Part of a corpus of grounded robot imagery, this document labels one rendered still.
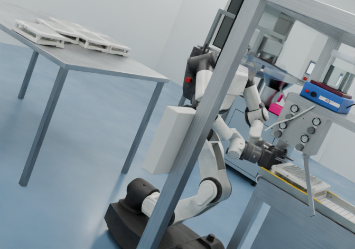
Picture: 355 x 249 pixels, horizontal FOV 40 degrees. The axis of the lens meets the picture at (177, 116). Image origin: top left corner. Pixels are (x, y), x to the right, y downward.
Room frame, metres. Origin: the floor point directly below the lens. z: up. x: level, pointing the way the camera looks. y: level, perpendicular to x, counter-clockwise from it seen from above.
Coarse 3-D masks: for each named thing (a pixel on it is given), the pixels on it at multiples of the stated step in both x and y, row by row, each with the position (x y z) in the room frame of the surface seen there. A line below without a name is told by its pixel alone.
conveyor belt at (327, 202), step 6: (270, 180) 2.35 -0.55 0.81; (288, 192) 2.29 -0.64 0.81; (300, 198) 2.26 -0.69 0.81; (324, 198) 2.43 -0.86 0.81; (324, 204) 2.33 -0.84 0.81; (330, 204) 2.37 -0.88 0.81; (336, 204) 2.42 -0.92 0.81; (318, 210) 2.21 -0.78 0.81; (336, 210) 2.31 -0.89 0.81; (342, 210) 2.35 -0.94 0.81; (348, 216) 2.30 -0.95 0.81; (354, 216) 2.34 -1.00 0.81; (354, 222) 2.25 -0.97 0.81; (348, 228) 2.13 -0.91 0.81
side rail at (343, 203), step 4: (328, 192) 2.45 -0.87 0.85; (328, 196) 2.45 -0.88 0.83; (332, 196) 2.44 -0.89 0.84; (336, 196) 2.43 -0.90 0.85; (332, 200) 2.43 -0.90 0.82; (336, 200) 2.43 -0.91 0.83; (340, 200) 2.42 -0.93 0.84; (344, 200) 2.41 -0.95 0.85; (340, 204) 2.41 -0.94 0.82; (344, 204) 2.40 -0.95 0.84; (348, 204) 2.39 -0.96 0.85; (348, 208) 2.39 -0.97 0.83; (352, 208) 2.38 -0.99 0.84; (352, 212) 2.38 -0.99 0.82
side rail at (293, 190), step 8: (264, 176) 2.35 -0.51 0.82; (272, 176) 2.33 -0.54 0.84; (280, 184) 2.31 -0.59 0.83; (288, 184) 2.29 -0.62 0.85; (296, 192) 2.26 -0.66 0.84; (304, 200) 2.23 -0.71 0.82; (320, 208) 2.19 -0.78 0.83; (328, 208) 2.17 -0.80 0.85; (336, 216) 2.15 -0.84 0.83; (344, 224) 2.13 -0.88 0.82; (352, 224) 2.11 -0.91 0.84
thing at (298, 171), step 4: (288, 168) 2.39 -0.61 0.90; (292, 168) 2.43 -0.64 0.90; (296, 168) 2.47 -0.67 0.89; (296, 172) 2.39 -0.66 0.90; (300, 172) 2.43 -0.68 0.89; (304, 172) 2.46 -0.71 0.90; (304, 176) 2.39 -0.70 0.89; (312, 176) 2.44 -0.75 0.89; (312, 180) 2.36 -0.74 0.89; (316, 180) 2.40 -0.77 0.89
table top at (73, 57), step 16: (0, 16) 3.39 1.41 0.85; (16, 16) 3.66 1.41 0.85; (32, 16) 3.96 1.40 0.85; (48, 16) 4.31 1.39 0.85; (16, 32) 3.10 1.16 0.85; (32, 48) 2.98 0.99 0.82; (48, 48) 3.03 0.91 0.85; (64, 48) 3.25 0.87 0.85; (80, 48) 3.48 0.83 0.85; (64, 64) 2.83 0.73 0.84; (80, 64) 2.96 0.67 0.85; (96, 64) 3.15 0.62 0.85; (112, 64) 3.38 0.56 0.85; (128, 64) 3.64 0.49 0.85; (160, 80) 3.67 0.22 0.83
